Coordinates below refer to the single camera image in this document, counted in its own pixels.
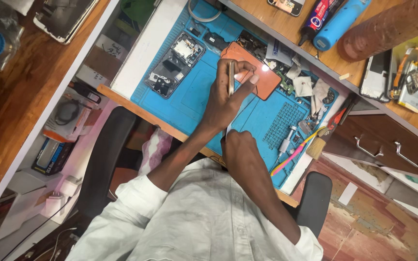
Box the white paper scrap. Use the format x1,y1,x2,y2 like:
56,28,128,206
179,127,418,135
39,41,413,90
338,181,358,206

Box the blue and black box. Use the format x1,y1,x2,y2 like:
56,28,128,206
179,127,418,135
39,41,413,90
31,138,76,177

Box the brown wooden drawer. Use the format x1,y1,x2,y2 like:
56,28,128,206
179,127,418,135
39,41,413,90
323,114,418,183

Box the brown plastic bottle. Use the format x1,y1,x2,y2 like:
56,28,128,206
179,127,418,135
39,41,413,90
337,0,418,63

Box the black phone with silver frame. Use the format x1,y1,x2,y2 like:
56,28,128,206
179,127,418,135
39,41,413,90
359,49,393,103

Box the white phone battery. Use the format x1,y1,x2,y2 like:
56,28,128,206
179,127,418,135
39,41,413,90
397,61,418,114

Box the gold smartphone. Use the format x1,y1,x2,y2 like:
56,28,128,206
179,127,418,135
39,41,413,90
228,60,235,97

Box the orange phone back cover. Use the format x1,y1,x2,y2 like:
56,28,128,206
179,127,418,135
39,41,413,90
220,41,282,101

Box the white tissue piece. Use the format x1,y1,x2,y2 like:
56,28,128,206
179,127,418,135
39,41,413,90
292,76,314,98
311,78,331,116

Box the person's right hand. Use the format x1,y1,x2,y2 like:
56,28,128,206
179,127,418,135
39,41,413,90
221,129,264,172

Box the small green circuit board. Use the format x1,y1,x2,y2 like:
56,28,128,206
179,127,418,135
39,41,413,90
276,71,295,95

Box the wooden handled brush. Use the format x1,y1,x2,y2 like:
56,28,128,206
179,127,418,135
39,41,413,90
306,125,335,160

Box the black phone with lit screen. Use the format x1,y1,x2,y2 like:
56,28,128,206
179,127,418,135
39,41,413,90
267,0,306,17

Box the orange flex cable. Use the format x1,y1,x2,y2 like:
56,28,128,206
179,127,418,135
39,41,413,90
391,47,418,100

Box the white charger plug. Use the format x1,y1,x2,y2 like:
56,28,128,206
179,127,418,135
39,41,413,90
41,191,67,219
59,175,83,198

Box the black glue tube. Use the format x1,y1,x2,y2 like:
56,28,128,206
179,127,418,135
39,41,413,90
298,0,344,47

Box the white cardboard box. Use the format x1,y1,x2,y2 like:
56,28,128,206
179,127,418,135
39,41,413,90
84,34,130,82

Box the person's left hand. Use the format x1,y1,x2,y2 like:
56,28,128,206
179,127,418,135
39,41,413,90
200,58,260,133

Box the pink and yellow pry tool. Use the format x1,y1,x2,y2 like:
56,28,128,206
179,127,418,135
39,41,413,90
270,126,327,177

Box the black phone component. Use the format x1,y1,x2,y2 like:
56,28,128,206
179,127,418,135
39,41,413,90
202,31,230,51

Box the blue cylindrical tool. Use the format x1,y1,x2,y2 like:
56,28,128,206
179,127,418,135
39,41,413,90
313,0,372,51

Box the white paper packet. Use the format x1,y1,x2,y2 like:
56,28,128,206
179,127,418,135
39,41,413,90
265,38,297,67

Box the white cable loop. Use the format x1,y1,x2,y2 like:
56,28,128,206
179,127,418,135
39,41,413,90
188,0,223,23

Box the packet with black cable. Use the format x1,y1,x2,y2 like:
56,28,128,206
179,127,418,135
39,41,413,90
42,87,102,143

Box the pink and white cloth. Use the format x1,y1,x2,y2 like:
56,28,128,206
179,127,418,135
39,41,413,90
138,128,173,177

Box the disassembled grey phone frame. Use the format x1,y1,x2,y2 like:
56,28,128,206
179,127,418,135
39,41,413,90
144,31,206,99

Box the person's white shirt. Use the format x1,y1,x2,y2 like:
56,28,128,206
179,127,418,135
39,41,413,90
66,158,324,261

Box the black phone inner frame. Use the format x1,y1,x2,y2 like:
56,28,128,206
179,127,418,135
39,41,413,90
237,30,268,60

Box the red handled pliers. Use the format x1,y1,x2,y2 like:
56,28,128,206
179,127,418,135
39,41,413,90
326,95,358,132

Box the silver syringe tool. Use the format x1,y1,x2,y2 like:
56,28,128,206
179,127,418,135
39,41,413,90
276,125,298,160

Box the phone with white rim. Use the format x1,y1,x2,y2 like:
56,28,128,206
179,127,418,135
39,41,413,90
33,0,101,45

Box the black office chair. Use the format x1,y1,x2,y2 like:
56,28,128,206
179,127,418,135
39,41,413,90
76,106,333,240

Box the blue silicone repair mat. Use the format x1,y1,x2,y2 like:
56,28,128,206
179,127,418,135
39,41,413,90
131,0,339,190

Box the silver drawer handle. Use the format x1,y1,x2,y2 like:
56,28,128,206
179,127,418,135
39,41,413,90
394,141,418,168
354,136,384,158

